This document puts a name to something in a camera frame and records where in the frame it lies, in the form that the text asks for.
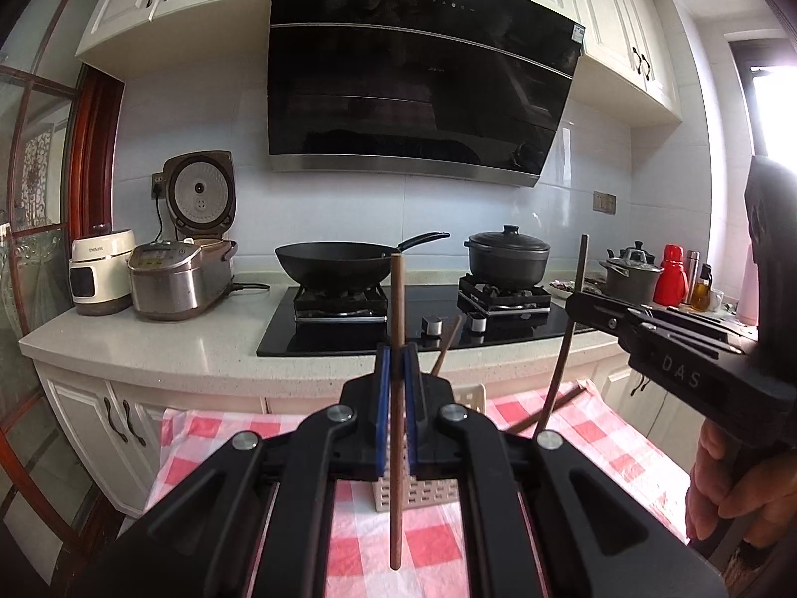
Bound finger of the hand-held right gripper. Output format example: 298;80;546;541
565;291;743;357
641;306;759;348

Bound black range hood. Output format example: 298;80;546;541
267;0;586;189

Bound white perforated utensil basket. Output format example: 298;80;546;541
372;382;487;513

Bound brown wooden chopstick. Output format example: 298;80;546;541
389;253;407;572
506;384;590;435
431;315;463;379
534;235;590;438

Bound grey lidded stock pot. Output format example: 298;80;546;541
601;241;664;306

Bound red thermos jug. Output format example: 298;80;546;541
653;244;690;307

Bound window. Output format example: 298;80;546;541
727;40;797;166

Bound oil bottle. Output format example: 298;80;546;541
694;263;714;312

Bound white plate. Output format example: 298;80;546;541
548;277;606;298

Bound red white checkered tablecloth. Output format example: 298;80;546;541
144;380;692;598

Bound stainless steel bottle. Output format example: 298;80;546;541
683;250;701;306

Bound black wok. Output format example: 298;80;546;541
275;232;451;291

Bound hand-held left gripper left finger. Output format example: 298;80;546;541
56;345;393;598

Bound black glass gas stove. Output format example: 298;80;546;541
257;283;602;359

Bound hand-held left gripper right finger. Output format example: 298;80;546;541
401;344;729;598

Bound person's right hand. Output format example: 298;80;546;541
685;417;797;549

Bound silver rice cooker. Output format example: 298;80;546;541
128;150;239;323

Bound black lidded cooking pot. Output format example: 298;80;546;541
464;225;552;291

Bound wood framed glass door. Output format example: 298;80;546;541
0;0;126;598

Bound white base cabinets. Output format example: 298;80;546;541
18;268;761;518

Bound small white electric cooker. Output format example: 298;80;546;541
68;228;136;316

